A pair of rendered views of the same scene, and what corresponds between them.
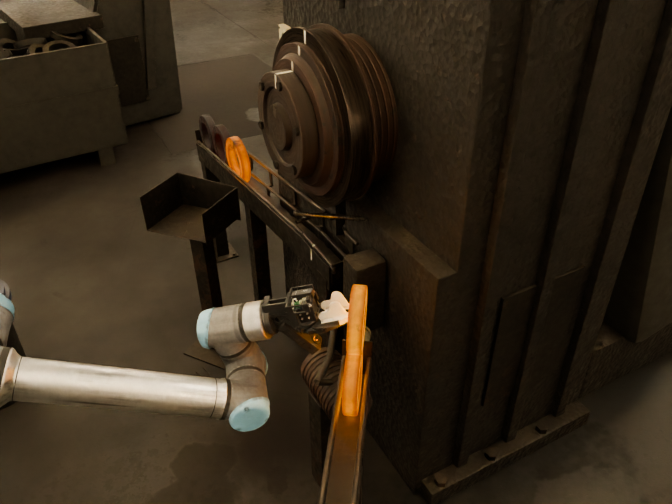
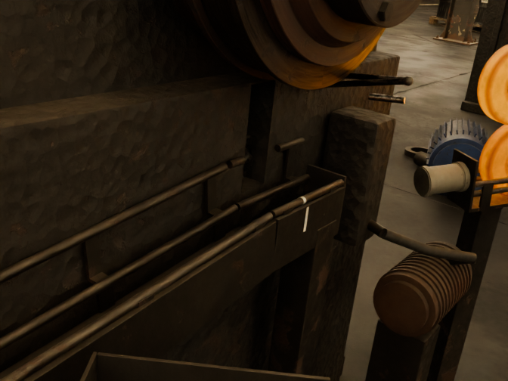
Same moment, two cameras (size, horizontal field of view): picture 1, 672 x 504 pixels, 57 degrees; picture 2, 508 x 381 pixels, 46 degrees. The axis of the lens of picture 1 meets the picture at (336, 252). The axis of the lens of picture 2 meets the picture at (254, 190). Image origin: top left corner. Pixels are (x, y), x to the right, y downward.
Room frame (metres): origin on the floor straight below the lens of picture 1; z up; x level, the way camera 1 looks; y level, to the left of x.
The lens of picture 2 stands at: (1.97, 0.77, 1.05)
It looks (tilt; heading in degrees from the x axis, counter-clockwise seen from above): 22 degrees down; 243
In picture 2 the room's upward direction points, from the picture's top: 6 degrees clockwise
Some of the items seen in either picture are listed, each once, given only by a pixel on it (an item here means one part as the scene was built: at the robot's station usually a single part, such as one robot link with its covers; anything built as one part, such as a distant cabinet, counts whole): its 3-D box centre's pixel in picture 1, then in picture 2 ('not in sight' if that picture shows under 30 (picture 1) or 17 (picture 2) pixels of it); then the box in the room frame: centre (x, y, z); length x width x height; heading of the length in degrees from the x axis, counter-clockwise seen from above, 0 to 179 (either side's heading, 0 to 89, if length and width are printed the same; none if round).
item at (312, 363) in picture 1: (336, 432); (404, 370); (1.19, 0.01, 0.27); 0.22 x 0.13 x 0.53; 28
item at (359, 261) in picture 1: (365, 292); (351, 175); (1.35, -0.08, 0.68); 0.11 x 0.08 x 0.24; 118
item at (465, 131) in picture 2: not in sight; (458, 156); (-0.24, -1.39, 0.17); 0.57 x 0.31 x 0.34; 48
